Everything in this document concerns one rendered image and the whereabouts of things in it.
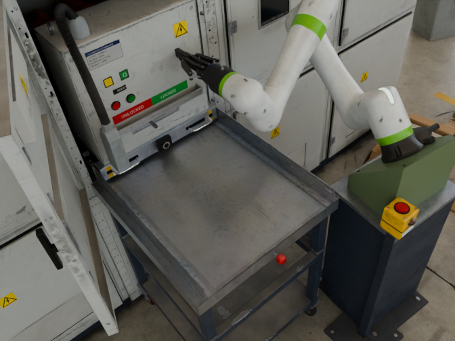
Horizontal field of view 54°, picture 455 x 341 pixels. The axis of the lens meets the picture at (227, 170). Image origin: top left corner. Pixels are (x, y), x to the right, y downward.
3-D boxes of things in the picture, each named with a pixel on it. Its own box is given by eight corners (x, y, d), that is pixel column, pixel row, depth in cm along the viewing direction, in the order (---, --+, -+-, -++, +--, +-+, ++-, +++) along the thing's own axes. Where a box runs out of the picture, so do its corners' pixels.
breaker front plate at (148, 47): (210, 111, 186) (196, -1, 152) (107, 169, 166) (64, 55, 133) (208, 110, 187) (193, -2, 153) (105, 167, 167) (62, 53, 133)
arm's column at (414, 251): (369, 252, 239) (394, 151, 187) (415, 293, 220) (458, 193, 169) (319, 287, 226) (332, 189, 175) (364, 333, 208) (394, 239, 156)
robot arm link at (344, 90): (370, 120, 182) (299, 6, 177) (394, 114, 167) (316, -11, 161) (346, 138, 180) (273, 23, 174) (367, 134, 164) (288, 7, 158)
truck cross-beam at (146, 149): (217, 118, 190) (215, 106, 186) (103, 181, 168) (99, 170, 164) (210, 112, 193) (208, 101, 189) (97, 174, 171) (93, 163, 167)
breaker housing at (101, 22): (210, 110, 187) (195, -4, 153) (104, 168, 167) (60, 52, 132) (145, 64, 216) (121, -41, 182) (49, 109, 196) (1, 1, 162)
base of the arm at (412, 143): (428, 134, 171) (422, 120, 171) (458, 130, 157) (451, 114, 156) (374, 164, 165) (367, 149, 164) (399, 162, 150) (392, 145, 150)
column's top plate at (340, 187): (394, 148, 188) (395, 145, 187) (462, 193, 168) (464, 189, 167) (328, 189, 175) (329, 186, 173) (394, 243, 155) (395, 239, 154)
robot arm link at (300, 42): (284, 22, 150) (313, 26, 144) (296, 42, 160) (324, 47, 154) (235, 117, 146) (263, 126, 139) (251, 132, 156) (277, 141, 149)
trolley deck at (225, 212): (338, 208, 160) (339, 197, 156) (199, 316, 135) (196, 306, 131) (219, 122, 200) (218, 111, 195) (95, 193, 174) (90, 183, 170)
